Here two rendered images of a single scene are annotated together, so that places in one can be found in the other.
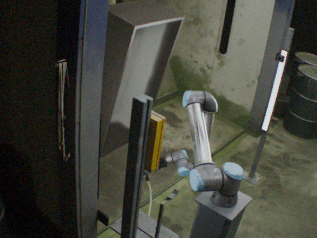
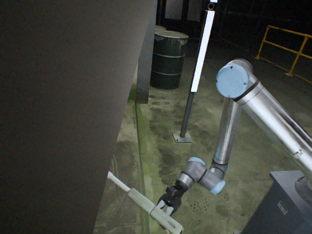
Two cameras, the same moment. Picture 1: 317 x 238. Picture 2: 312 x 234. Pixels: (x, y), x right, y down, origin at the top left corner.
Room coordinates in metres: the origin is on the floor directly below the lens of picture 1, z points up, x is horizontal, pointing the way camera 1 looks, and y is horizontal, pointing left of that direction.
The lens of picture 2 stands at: (2.12, 0.49, 1.38)
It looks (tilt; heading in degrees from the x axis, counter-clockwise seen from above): 32 degrees down; 312
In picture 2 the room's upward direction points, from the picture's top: 7 degrees clockwise
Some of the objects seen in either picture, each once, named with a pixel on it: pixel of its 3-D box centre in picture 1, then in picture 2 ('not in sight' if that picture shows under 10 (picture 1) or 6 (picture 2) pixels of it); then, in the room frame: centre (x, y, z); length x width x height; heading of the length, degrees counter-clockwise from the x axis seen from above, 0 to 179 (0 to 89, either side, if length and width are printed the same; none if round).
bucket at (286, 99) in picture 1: (280, 106); not in sight; (4.72, -1.78, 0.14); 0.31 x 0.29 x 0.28; 144
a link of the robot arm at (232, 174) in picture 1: (229, 178); not in sight; (1.94, -0.54, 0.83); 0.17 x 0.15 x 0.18; 104
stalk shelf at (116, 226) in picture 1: (144, 232); not in sight; (1.40, -0.02, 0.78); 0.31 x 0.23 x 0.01; 54
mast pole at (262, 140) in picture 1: (271, 109); (196, 69); (3.11, -1.09, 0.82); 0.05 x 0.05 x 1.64; 54
